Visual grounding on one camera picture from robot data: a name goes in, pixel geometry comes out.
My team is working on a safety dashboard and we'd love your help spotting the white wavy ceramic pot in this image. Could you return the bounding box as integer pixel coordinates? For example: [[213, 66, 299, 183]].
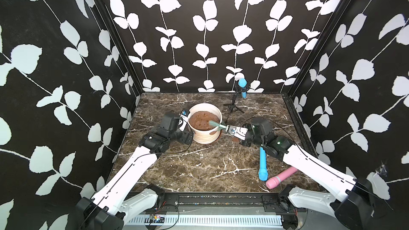
[[188, 103, 223, 144]]

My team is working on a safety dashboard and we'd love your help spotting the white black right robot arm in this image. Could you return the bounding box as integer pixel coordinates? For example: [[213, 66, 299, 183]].
[[219, 117, 378, 230]]

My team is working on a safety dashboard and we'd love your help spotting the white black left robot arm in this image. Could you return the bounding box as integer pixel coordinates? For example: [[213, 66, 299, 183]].
[[75, 109, 193, 230]]

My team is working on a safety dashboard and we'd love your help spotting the brown soil in pot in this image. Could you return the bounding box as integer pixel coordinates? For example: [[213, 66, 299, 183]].
[[189, 111, 220, 131]]

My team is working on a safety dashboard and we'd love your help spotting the black tripod microphone stand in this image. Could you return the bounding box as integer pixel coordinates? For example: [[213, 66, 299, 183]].
[[223, 82, 250, 114]]

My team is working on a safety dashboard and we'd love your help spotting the blue handheld microphone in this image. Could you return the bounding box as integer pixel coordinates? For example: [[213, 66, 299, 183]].
[[258, 147, 268, 182]]

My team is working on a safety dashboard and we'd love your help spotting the blue microphone on stand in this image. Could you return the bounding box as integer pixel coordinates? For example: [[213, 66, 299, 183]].
[[238, 78, 248, 99]]

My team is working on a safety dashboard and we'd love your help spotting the pink handheld microphone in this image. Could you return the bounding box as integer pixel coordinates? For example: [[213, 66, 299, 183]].
[[266, 167, 298, 189]]

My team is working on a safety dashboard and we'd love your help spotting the small green circuit board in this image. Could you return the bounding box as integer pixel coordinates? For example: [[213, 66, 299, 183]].
[[148, 215, 165, 225]]

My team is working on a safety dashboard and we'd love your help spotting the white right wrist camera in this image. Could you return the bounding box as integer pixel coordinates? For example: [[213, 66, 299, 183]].
[[228, 126, 248, 141]]

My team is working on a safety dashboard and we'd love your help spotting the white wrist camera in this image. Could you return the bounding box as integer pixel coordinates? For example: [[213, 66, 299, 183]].
[[178, 109, 190, 132], [228, 126, 248, 141]]

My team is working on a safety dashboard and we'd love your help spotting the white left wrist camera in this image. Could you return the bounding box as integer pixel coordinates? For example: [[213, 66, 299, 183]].
[[178, 109, 190, 132]]

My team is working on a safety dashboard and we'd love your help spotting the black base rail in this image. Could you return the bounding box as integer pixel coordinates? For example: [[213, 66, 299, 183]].
[[154, 192, 306, 214]]

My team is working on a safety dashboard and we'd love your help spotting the white slotted cable duct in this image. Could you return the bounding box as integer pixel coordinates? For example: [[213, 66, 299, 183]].
[[126, 215, 283, 227]]

